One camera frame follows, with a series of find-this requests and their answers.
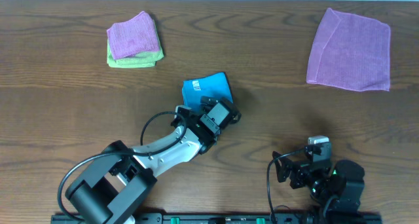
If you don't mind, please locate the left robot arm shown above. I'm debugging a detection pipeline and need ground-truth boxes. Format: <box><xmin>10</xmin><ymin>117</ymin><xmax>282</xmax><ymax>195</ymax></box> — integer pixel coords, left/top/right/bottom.
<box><xmin>57</xmin><ymin>96</ymin><xmax>241</xmax><ymax>223</ymax></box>

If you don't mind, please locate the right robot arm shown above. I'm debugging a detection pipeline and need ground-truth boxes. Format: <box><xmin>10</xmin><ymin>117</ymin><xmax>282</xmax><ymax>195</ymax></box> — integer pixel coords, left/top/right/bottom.
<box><xmin>268</xmin><ymin>138</ymin><xmax>365</xmax><ymax>223</ymax></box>

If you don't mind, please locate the large purple cloth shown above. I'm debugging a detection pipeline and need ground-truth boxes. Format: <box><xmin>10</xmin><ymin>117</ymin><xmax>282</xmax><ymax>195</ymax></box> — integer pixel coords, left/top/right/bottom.
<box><xmin>306</xmin><ymin>8</ymin><xmax>391</xmax><ymax>92</ymax></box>

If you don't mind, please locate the folded purple cloth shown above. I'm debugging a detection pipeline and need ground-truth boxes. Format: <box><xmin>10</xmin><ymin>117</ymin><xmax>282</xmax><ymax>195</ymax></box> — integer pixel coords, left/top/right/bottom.
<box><xmin>107</xmin><ymin>11</ymin><xmax>160</xmax><ymax>60</ymax></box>

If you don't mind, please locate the folded green cloth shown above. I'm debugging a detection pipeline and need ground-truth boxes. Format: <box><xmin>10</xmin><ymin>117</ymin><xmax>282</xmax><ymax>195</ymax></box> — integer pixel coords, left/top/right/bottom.
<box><xmin>107</xmin><ymin>23</ymin><xmax>164</xmax><ymax>69</ymax></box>

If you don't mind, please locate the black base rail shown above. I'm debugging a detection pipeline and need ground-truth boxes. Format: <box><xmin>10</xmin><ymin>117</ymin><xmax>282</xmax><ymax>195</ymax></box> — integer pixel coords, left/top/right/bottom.
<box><xmin>50</xmin><ymin>213</ymin><xmax>383</xmax><ymax>224</ymax></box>

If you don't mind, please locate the blue microfiber cloth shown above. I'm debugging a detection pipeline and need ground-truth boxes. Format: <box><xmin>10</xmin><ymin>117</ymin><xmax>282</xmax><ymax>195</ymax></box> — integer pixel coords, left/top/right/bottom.
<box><xmin>181</xmin><ymin>72</ymin><xmax>233</xmax><ymax>111</ymax></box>

